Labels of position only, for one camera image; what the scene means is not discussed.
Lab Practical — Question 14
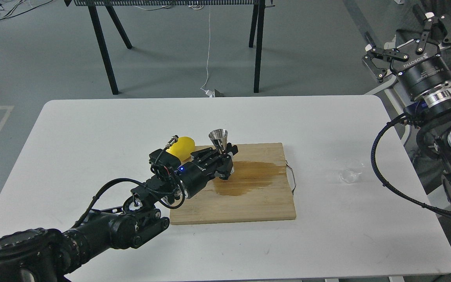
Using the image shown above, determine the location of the white power adapter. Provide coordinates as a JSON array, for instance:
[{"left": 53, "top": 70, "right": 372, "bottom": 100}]
[{"left": 204, "top": 89, "right": 224, "bottom": 98}]

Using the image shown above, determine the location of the small clear glass beaker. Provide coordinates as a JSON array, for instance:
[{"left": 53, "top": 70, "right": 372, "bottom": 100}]
[{"left": 339, "top": 159, "right": 365, "bottom": 184}]

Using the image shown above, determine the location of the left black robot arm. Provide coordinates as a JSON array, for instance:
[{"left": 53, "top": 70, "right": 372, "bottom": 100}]
[{"left": 0, "top": 136, "right": 238, "bottom": 282}]

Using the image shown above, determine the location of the steel double jigger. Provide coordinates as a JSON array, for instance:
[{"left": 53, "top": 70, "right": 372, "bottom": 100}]
[{"left": 208, "top": 129, "right": 233, "bottom": 173}]

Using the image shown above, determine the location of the black metal frame table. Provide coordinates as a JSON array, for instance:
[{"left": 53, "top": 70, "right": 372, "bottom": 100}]
[{"left": 62, "top": 0, "right": 274, "bottom": 98}]

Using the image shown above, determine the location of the yellow lemon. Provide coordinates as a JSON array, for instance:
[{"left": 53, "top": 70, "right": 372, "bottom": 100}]
[{"left": 166, "top": 136, "right": 195, "bottom": 163}]

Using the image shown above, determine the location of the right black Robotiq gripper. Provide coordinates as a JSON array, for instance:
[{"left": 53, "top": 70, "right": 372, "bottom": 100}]
[{"left": 362, "top": 4, "right": 451, "bottom": 101}]

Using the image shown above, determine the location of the white hanging cable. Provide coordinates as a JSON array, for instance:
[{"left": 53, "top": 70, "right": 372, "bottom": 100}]
[{"left": 200, "top": 5, "right": 212, "bottom": 93}]

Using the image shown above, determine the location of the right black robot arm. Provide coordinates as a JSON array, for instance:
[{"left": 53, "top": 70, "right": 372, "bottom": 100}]
[{"left": 362, "top": 4, "right": 451, "bottom": 218}]

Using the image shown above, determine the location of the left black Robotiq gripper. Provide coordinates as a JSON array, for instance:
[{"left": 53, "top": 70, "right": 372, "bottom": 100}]
[{"left": 177, "top": 143, "right": 238, "bottom": 199}]

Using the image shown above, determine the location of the bamboo cutting board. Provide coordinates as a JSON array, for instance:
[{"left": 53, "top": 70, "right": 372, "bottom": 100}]
[{"left": 170, "top": 143, "right": 296, "bottom": 225}]

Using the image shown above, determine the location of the white office chair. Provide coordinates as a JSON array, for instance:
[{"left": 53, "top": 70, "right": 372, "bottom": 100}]
[{"left": 365, "top": 35, "right": 412, "bottom": 146}]

